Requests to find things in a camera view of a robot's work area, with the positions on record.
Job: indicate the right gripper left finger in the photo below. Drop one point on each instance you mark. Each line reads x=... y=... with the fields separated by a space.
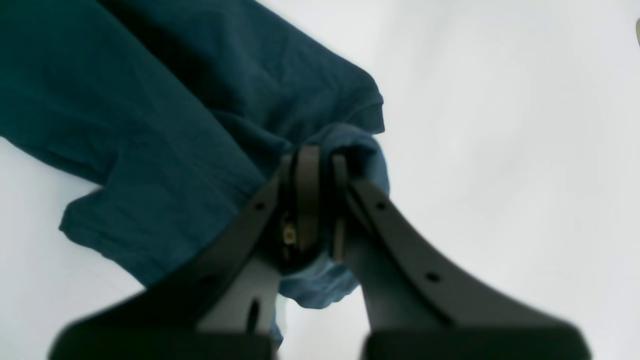
x=221 y=304

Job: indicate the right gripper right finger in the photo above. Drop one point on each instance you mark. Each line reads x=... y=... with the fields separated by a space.
x=420 y=304

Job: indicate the dark blue t-shirt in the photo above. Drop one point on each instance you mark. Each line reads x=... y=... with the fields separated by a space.
x=179 y=110

